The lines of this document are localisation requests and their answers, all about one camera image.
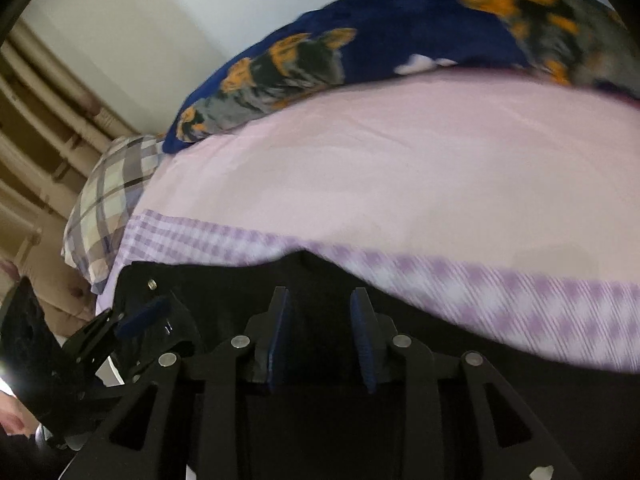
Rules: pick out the beige floral curtain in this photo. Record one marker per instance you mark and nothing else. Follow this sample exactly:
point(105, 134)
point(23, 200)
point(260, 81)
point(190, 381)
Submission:
point(45, 135)

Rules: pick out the pink and purple bed sheet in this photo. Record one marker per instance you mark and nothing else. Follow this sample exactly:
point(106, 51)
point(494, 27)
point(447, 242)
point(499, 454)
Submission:
point(400, 170)

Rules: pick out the plaid pillow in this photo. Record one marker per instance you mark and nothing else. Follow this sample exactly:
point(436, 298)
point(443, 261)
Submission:
point(107, 205)

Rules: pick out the blue cat-print pillow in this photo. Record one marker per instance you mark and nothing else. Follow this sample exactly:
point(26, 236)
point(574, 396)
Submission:
point(415, 25)

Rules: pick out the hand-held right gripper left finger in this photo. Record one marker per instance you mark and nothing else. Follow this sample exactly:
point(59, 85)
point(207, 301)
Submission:
point(277, 345)

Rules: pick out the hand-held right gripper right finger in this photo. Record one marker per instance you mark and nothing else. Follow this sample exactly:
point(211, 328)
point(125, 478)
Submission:
point(364, 345)

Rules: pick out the person's left hand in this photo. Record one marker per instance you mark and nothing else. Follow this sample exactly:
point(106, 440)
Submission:
point(15, 417)

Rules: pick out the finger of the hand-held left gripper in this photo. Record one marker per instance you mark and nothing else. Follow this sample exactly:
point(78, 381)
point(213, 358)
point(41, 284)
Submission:
point(182, 330)
point(142, 317)

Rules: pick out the black pants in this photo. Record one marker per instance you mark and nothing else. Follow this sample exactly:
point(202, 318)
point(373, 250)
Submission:
point(320, 320)

